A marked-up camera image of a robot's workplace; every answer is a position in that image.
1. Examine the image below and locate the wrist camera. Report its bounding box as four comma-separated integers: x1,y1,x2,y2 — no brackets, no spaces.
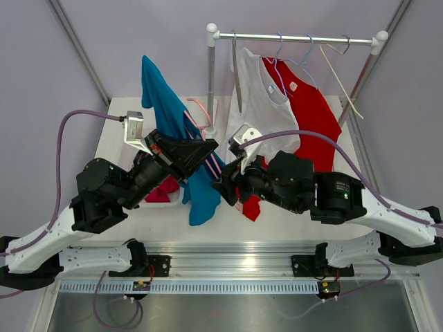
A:
228,124,262,174
123,111,152,155

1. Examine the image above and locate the clear plastic basket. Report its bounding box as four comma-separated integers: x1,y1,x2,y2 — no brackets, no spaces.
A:
139,186,184,208

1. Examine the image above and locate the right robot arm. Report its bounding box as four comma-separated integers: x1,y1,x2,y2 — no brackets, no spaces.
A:
211,151,442,275

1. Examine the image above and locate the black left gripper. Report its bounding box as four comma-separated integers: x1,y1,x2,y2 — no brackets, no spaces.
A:
116,129,217,211

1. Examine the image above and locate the pink hanger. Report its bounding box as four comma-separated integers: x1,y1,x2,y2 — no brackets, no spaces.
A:
179,97,223,179

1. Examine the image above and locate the grey hanger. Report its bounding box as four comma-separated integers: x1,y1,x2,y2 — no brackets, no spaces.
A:
231,30,242,113

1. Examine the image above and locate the metal clothes rack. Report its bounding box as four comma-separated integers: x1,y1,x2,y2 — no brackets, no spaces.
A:
206,23,390,134

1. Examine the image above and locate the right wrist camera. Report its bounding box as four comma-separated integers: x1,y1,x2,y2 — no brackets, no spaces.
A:
228,124,262,174

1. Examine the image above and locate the white t shirt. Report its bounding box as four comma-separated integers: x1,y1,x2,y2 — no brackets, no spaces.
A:
221,48,299,164

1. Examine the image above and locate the blue t shirt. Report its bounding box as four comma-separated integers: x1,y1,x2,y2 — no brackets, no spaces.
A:
141,55,224,226

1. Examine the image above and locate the white slotted cable duct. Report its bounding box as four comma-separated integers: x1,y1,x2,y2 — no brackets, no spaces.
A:
59,280,319,295

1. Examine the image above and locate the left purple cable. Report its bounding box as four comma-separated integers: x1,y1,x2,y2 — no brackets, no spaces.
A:
0,109,125,300

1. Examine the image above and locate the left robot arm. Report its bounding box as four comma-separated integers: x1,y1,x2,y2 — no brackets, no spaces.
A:
1,129,218,291

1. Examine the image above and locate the magenta t shirt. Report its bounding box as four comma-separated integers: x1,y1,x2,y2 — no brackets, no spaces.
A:
145,176,180,203

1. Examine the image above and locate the aluminium mounting rail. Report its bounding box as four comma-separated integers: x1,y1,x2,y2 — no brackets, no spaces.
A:
51,240,422,282

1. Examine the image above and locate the cream white hanger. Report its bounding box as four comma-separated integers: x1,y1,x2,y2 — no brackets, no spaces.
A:
319,45,364,120

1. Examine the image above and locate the light blue hanger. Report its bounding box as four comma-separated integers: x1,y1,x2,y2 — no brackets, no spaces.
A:
261,33,295,104
293,34,319,89

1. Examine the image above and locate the red t shirt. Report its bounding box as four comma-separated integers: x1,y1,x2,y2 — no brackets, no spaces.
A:
240,57,343,222

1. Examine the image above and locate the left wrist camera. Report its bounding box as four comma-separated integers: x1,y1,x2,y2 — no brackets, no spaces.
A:
123,111,152,155

